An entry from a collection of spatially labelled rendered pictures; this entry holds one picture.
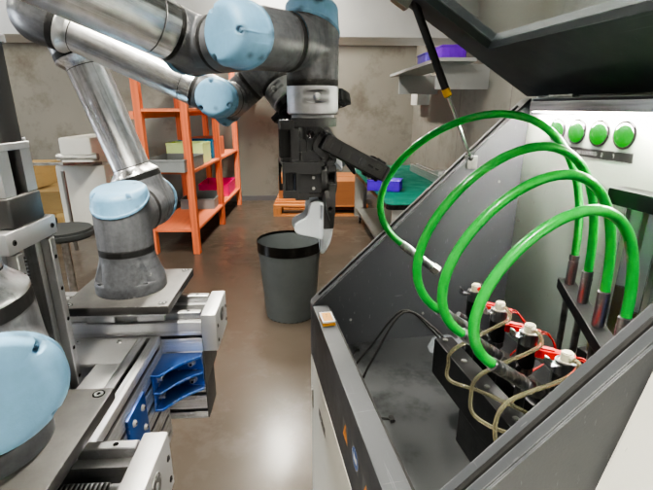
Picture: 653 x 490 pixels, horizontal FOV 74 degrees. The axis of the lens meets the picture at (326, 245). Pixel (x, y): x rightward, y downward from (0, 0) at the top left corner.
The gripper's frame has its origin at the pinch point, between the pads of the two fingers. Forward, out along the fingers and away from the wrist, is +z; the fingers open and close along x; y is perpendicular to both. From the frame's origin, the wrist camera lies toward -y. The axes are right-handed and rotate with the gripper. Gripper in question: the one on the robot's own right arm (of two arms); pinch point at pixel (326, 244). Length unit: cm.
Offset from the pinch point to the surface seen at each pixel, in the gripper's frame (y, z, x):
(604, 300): -40.4, 6.7, 15.0
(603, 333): -39.8, 11.4, 16.5
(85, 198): 197, 81, -484
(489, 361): -16.7, 9.4, 22.9
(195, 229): 62, 95, -371
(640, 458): -27.1, 14.2, 36.2
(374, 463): -3.2, 26.5, 19.4
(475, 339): -14.5, 6.1, 22.9
